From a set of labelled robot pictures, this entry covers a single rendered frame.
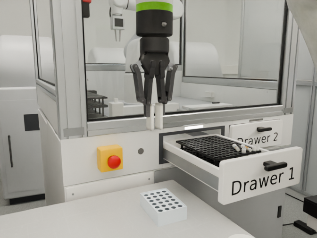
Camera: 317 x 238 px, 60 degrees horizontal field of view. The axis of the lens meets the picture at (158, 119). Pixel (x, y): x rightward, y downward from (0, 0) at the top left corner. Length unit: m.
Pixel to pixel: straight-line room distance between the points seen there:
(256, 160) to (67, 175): 0.54
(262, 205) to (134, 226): 0.80
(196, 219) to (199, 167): 0.14
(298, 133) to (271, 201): 1.51
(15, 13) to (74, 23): 3.28
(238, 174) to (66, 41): 0.58
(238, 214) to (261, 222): 0.16
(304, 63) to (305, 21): 1.95
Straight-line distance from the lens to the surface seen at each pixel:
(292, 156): 0.86
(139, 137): 0.92
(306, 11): 0.87
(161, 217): 0.73
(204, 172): 0.79
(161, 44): 0.69
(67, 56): 0.83
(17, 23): 4.10
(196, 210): 0.81
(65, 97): 0.84
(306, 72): 2.80
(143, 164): 0.96
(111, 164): 0.83
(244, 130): 1.16
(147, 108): 0.71
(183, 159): 0.86
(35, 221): 0.83
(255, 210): 1.39
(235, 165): 0.71
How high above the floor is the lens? 1.15
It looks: 10 degrees down
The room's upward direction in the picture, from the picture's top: straight up
